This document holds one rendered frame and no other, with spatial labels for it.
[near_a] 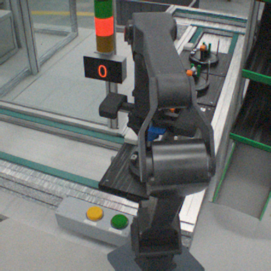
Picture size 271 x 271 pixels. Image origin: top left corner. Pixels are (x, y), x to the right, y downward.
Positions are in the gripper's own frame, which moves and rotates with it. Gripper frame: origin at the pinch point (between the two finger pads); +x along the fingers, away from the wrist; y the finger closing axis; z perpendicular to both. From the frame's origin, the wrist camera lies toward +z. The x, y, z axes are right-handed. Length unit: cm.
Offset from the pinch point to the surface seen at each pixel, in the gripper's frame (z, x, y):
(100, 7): 29.4, -13.3, 23.9
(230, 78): 85, 31, -9
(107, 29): 30.0, -6.8, 22.3
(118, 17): 204, 60, 95
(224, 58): 99, 30, -4
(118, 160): 18.3, 28.8, 15.1
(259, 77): 12.0, -10.8, -18.4
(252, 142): 11.3, 5.0, -20.4
